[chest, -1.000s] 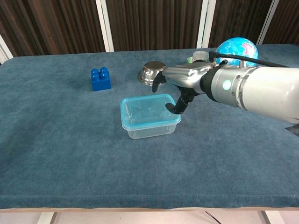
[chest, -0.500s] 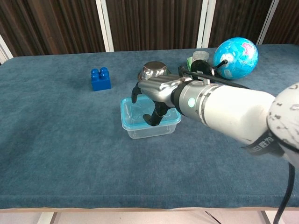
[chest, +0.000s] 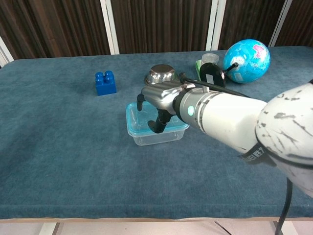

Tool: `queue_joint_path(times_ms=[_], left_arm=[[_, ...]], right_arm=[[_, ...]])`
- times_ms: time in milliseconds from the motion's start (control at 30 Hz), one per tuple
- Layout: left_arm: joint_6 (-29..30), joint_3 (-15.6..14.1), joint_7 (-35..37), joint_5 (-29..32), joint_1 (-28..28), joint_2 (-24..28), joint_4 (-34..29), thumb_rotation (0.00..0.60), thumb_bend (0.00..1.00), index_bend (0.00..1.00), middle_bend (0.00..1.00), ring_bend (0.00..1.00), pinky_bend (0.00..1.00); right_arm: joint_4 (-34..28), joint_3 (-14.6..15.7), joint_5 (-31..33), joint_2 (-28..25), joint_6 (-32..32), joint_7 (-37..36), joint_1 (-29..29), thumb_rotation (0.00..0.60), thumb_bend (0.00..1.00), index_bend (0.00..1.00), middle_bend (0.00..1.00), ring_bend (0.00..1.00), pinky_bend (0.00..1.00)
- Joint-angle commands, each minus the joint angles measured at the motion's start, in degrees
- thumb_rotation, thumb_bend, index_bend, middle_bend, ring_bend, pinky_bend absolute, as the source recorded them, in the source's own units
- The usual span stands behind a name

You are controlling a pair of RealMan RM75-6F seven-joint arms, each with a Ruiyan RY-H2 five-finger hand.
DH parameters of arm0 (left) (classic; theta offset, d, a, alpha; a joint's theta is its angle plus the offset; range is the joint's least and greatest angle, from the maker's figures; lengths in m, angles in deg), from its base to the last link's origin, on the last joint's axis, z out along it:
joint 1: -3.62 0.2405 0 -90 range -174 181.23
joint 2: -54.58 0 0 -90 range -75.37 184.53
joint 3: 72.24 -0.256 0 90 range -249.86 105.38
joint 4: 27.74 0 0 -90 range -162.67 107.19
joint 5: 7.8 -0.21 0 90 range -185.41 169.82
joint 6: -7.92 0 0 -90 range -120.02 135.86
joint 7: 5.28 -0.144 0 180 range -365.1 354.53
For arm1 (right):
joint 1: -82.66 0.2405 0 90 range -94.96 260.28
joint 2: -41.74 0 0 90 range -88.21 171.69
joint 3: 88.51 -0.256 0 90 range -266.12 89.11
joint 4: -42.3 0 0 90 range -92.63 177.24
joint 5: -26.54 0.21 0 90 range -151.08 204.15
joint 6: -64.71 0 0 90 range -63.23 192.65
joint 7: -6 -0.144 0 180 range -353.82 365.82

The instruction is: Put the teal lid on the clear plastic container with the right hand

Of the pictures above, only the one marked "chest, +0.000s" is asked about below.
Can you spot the blue toy building block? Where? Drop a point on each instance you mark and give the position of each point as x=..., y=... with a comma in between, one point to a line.
x=105, y=85

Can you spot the blue velvet table cloth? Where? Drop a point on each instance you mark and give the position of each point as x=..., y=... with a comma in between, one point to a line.
x=73, y=147

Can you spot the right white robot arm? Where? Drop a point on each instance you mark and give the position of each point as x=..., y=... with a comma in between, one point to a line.
x=232, y=117

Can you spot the stainless steel bowl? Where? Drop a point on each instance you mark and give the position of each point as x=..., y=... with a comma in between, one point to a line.
x=160, y=73

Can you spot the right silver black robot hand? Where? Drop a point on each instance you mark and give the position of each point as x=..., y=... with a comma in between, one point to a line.
x=161, y=94

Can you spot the blue globe with black stand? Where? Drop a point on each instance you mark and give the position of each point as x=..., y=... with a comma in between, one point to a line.
x=249, y=61

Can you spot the white partition frame post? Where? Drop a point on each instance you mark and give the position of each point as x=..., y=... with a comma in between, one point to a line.
x=280, y=23
x=5, y=55
x=215, y=24
x=110, y=27

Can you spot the translucent blue plastic lid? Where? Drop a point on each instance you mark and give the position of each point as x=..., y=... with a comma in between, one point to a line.
x=137, y=122

